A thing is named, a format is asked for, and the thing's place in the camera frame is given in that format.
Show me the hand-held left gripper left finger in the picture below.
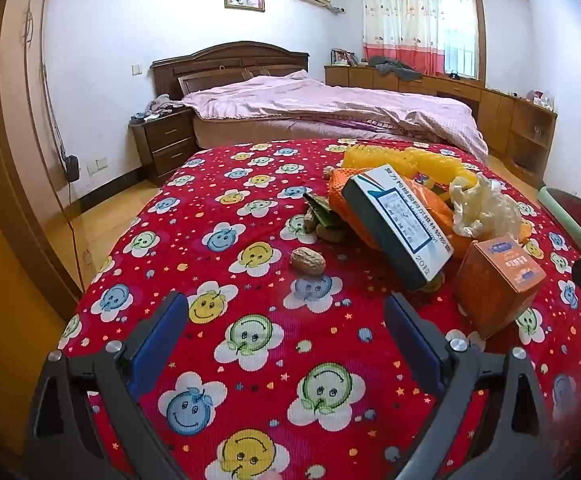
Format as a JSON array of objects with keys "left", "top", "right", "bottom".
[{"left": 23, "top": 290, "right": 191, "bottom": 480}]

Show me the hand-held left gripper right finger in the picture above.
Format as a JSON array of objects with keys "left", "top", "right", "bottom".
[{"left": 383, "top": 292, "right": 566, "bottom": 480}]

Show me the red bin with green rim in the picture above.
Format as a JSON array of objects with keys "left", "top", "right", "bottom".
[{"left": 537, "top": 186, "right": 581, "bottom": 261}]

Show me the green packet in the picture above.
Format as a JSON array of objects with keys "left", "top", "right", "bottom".
[{"left": 303, "top": 192, "right": 341, "bottom": 233}]

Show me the orange mesh net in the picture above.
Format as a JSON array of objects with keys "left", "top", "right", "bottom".
[{"left": 327, "top": 167, "right": 476, "bottom": 256}]

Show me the orange carton box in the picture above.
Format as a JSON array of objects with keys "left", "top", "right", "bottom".
[{"left": 453, "top": 235, "right": 548, "bottom": 340}]

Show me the white and teal medicine box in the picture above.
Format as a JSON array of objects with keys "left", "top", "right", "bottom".
[{"left": 341, "top": 164, "right": 455, "bottom": 292}]

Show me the large peanut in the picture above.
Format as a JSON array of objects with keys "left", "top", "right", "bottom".
[{"left": 290, "top": 247, "right": 327, "bottom": 276}]

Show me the crumpled white plastic wrap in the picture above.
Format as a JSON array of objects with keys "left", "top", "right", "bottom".
[{"left": 449, "top": 171, "right": 521, "bottom": 238}]

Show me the red smiley flower blanket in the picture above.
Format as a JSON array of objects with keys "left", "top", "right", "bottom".
[{"left": 55, "top": 137, "right": 581, "bottom": 480}]

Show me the yellow foam net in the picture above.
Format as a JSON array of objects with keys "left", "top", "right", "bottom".
[{"left": 341, "top": 144, "right": 477, "bottom": 187}]

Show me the small toiletries cluster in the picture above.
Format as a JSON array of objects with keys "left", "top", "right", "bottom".
[{"left": 525, "top": 90, "right": 556, "bottom": 111}]

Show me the dark wooden nightstand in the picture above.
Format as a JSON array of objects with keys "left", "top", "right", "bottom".
[{"left": 130, "top": 107, "right": 198, "bottom": 186}]

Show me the long wooden desk cabinet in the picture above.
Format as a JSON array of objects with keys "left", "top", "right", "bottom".
[{"left": 324, "top": 64, "right": 558, "bottom": 188}]

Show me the light cloth pile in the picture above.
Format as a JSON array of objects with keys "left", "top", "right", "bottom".
[{"left": 143, "top": 94, "right": 186, "bottom": 116}]

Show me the pink duvet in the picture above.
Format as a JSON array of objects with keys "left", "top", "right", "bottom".
[{"left": 180, "top": 71, "right": 488, "bottom": 161}]

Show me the dark grey clothing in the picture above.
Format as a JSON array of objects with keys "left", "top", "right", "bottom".
[{"left": 367, "top": 56, "right": 423, "bottom": 82}]

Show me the wooden wardrobe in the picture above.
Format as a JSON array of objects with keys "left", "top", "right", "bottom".
[{"left": 0, "top": 0, "right": 86, "bottom": 311}]

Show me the wooden bed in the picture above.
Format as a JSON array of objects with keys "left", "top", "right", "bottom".
[{"left": 150, "top": 41, "right": 488, "bottom": 161}]

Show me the barred window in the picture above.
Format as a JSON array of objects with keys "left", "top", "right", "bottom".
[{"left": 439, "top": 0, "right": 486, "bottom": 80}]

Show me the white and red curtain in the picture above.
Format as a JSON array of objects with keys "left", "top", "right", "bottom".
[{"left": 361, "top": 0, "right": 443, "bottom": 75}]

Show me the black adapter cable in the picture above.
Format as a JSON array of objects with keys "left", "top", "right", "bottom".
[{"left": 40, "top": 65, "right": 86, "bottom": 281}]

